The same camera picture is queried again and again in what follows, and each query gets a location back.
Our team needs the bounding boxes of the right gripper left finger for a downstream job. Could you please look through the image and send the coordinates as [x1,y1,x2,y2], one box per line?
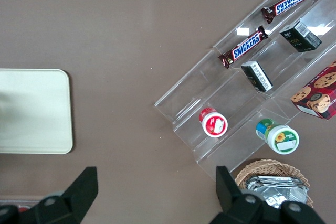
[0,166,99,224]

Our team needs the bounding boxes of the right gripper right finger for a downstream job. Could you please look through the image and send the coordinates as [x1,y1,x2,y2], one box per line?
[209,165,328,224]

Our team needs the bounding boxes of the oval tan wicker basket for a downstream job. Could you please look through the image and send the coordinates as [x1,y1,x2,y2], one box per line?
[234,158,314,209]

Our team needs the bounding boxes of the cream rectangular tray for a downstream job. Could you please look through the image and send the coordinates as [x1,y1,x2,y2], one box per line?
[0,68,74,155]

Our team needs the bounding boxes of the silver foil packets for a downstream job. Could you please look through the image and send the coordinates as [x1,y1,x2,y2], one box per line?
[245,175,309,209]

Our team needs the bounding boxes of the green lid snack cup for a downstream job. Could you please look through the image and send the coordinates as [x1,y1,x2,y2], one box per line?
[256,118,300,155]

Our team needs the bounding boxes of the red lid snack cup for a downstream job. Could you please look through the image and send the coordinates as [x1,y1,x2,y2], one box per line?
[198,107,228,138]

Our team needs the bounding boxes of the clear acrylic tiered shelf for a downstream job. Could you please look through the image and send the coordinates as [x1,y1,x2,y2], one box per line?
[154,0,336,183]

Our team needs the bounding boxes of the small black box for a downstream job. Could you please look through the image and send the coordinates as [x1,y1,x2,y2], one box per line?
[240,60,274,93]
[279,19,323,53]

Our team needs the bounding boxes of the red chocolate chip cookie box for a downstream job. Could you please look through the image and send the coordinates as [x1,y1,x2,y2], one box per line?
[290,60,336,120]

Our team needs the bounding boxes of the Snickers chocolate bar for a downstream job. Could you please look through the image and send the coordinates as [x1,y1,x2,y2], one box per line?
[261,0,319,25]
[218,25,269,70]

